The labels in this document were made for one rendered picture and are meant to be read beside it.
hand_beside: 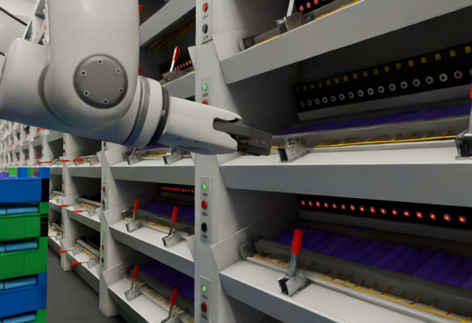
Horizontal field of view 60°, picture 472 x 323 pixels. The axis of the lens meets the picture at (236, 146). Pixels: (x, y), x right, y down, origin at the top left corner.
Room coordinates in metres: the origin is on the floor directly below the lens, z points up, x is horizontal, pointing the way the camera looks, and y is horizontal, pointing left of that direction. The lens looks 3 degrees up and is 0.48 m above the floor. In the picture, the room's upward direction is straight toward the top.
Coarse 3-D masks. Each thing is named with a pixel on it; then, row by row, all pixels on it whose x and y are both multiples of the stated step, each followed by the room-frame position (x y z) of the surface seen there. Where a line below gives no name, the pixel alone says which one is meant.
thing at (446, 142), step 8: (376, 144) 0.52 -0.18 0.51; (384, 144) 0.51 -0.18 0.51; (392, 144) 0.49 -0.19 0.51; (400, 144) 0.48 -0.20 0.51; (408, 144) 0.48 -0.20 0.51; (416, 144) 0.47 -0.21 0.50; (424, 144) 0.46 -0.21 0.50; (432, 144) 0.45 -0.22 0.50; (440, 144) 0.44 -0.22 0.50; (448, 144) 0.44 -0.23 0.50; (272, 152) 0.69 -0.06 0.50; (312, 152) 0.61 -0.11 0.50
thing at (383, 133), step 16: (336, 128) 0.61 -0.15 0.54; (352, 128) 0.57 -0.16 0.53; (368, 128) 0.54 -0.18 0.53; (384, 128) 0.52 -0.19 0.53; (400, 128) 0.50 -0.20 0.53; (416, 128) 0.49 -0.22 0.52; (432, 128) 0.47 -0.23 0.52; (448, 128) 0.46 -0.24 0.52; (464, 128) 0.44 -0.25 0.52; (320, 144) 0.60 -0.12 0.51; (336, 144) 0.60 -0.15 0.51; (352, 144) 0.55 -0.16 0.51
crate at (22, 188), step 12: (24, 168) 1.08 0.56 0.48; (48, 168) 0.94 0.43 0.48; (0, 180) 0.88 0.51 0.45; (12, 180) 0.89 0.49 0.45; (24, 180) 0.91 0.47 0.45; (36, 180) 0.93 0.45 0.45; (48, 180) 0.94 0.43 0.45; (0, 192) 0.88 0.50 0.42; (12, 192) 0.90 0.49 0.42; (24, 192) 0.91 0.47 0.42; (36, 192) 0.93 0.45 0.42; (48, 192) 0.95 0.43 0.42
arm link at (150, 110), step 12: (144, 84) 0.45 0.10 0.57; (156, 84) 0.46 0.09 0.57; (144, 96) 0.44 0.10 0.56; (156, 96) 0.45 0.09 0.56; (144, 108) 0.44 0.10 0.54; (156, 108) 0.45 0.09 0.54; (144, 120) 0.45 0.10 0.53; (156, 120) 0.45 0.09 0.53; (132, 132) 0.45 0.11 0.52; (144, 132) 0.45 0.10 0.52; (132, 144) 0.47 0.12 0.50; (144, 144) 0.47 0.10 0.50
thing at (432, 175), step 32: (416, 96) 0.60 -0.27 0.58; (448, 96) 0.56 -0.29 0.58; (256, 128) 0.80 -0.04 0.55; (288, 128) 0.84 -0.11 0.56; (224, 160) 0.75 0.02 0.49; (256, 160) 0.69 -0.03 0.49; (320, 160) 0.55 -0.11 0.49; (352, 160) 0.50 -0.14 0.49; (384, 160) 0.46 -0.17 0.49; (416, 160) 0.43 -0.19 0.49; (448, 160) 0.40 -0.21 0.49; (288, 192) 0.61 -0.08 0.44; (320, 192) 0.55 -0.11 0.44; (352, 192) 0.51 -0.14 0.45; (384, 192) 0.47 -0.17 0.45; (416, 192) 0.43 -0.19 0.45; (448, 192) 0.40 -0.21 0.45
